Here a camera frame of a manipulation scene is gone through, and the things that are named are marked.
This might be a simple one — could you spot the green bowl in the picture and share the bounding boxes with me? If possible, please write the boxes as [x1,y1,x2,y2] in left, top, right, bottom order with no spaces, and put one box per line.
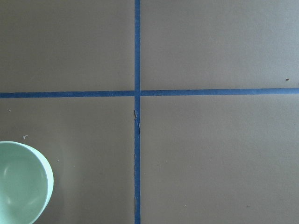
[0,141,54,224]

